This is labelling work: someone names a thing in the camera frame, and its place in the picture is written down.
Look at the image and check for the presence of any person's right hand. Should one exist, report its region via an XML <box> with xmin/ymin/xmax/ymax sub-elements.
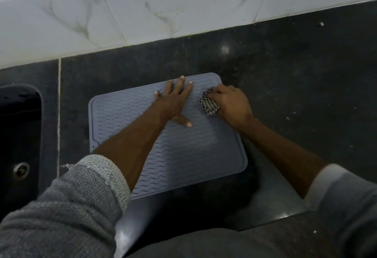
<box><xmin>206</xmin><ymin>83</ymin><xmax>255</xmax><ymax>133</ymax></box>

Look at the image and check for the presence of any person's left hand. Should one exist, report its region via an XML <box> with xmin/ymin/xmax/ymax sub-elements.
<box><xmin>153</xmin><ymin>75</ymin><xmax>194</xmax><ymax>128</ymax></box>

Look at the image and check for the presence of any black white checked cloth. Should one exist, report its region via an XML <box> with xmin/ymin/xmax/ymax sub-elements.
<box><xmin>200</xmin><ymin>88</ymin><xmax>220</xmax><ymax>116</ymax></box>

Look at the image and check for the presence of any grey ribbed silicone mat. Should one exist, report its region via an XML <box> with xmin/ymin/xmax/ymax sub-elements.
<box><xmin>88</xmin><ymin>73</ymin><xmax>248</xmax><ymax>200</ymax></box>

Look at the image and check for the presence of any person's left forearm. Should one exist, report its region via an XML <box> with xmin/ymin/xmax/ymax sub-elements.
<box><xmin>93</xmin><ymin>106</ymin><xmax>171</xmax><ymax>192</ymax></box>

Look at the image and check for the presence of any person's right forearm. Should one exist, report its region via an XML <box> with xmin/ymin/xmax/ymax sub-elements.
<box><xmin>239</xmin><ymin>118</ymin><xmax>328</xmax><ymax>199</ymax></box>

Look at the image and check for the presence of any grey shirt body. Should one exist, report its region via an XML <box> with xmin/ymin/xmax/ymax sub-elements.
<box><xmin>125</xmin><ymin>227</ymin><xmax>288</xmax><ymax>258</ymax></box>

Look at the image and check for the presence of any grey shirt right sleeve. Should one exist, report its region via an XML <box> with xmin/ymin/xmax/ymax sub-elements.
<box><xmin>305</xmin><ymin>163</ymin><xmax>377</xmax><ymax>258</ymax></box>

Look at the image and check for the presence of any white mesh left sleeve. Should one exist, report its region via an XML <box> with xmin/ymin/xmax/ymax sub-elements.
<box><xmin>0</xmin><ymin>154</ymin><xmax>131</xmax><ymax>258</ymax></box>

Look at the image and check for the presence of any black kitchen sink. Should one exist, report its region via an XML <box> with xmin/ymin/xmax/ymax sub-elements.
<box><xmin>0</xmin><ymin>84</ymin><xmax>43</xmax><ymax>220</ymax></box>

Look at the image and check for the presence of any round metal sink drain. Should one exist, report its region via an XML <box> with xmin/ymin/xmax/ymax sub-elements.
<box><xmin>12</xmin><ymin>162</ymin><xmax>31</xmax><ymax>181</ymax></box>

